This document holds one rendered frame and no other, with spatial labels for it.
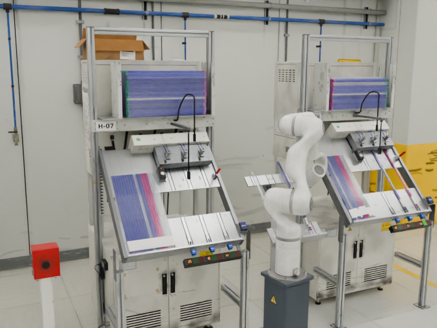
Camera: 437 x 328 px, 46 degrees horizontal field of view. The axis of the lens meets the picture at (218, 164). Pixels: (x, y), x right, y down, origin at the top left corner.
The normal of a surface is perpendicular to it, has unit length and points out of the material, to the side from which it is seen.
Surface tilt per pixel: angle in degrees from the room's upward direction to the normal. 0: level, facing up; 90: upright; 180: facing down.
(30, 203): 90
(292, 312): 90
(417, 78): 90
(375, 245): 90
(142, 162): 43
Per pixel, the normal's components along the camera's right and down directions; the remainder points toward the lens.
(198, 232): 0.29, -0.60
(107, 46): 0.46, 0.00
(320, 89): -0.90, 0.07
